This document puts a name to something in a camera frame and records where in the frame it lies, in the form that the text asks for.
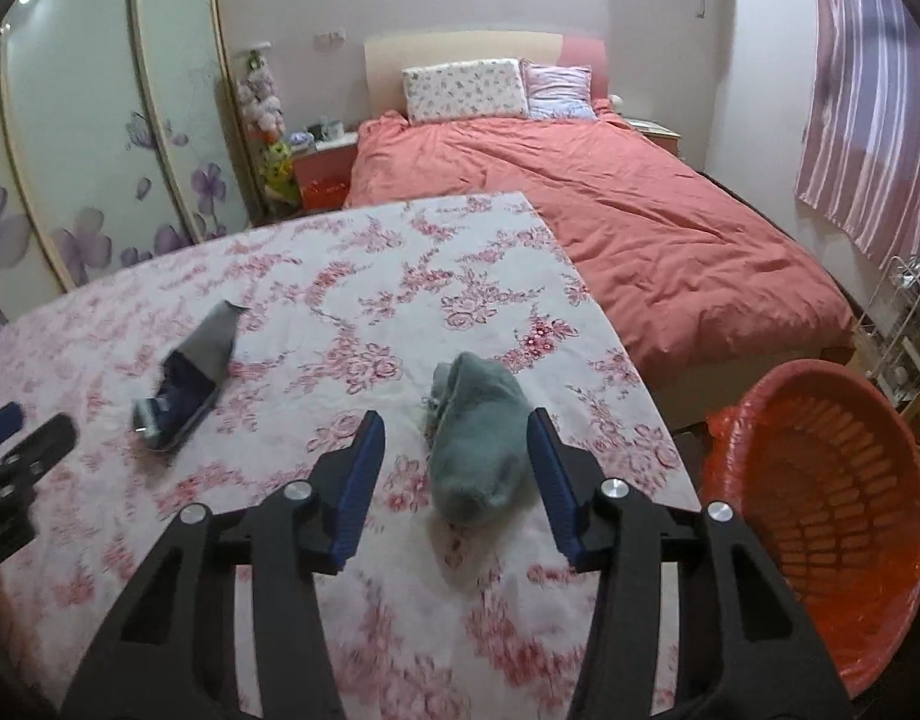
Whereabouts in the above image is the grey green sock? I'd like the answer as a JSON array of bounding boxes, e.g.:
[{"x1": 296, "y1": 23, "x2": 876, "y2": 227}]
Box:
[{"x1": 427, "y1": 351, "x2": 533, "y2": 527}]

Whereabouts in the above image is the pink floral tablecloth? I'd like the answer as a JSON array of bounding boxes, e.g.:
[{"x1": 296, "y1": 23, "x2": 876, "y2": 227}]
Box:
[{"x1": 0, "y1": 193, "x2": 697, "y2": 718}]

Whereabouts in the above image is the dark blue grey sock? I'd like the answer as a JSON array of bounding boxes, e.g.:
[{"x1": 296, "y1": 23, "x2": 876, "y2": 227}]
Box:
[{"x1": 133, "y1": 301, "x2": 248, "y2": 454}]

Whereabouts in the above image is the red plastic laundry basket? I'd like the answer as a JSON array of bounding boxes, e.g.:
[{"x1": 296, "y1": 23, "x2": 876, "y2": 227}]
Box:
[{"x1": 700, "y1": 359, "x2": 920, "y2": 695}]

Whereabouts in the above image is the coral red duvet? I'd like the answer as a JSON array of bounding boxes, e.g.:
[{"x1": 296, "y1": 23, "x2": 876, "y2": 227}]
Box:
[{"x1": 347, "y1": 107, "x2": 853, "y2": 388}]

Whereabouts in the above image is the glass floral wardrobe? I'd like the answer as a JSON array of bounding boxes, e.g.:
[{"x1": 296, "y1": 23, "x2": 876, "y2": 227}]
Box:
[{"x1": 0, "y1": 0, "x2": 259, "y2": 331}]

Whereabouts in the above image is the pink left nightstand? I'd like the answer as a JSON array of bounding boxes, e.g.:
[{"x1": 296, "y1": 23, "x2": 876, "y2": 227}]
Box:
[{"x1": 292, "y1": 132, "x2": 359, "y2": 215}]

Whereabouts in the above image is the right nightstand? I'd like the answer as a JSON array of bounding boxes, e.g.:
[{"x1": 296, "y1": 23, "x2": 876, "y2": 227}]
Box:
[{"x1": 626, "y1": 117, "x2": 681, "y2": 156}]

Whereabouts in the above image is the pink striped pillow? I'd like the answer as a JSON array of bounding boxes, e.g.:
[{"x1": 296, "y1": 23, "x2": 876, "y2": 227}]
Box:
[{"x1": 522, "y1": 62, "x2": 597, "y2": 121}]

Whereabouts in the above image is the white floral pillow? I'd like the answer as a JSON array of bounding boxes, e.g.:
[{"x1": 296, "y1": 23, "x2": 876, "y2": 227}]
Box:
[{"x1": 401, "y1": 59, "x2": 530, "y2": 124}]

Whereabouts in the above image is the pink striped curtain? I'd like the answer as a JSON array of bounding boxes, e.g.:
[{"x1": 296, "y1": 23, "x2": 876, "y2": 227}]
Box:
[{"x1": 796, "y1": 0, "x2": 920, "y2": 266}]

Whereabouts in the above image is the cream pink headboard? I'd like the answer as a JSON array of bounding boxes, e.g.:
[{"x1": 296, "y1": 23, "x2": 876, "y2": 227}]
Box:
[{"x1": 364, "y1": 29, "x2": 610, "y2": 117}]

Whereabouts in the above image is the white wire rack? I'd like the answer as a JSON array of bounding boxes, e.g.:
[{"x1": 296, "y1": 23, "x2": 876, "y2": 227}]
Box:
[{"x1": 853, "y1": 255, "x2": 920, "y2": 413}]

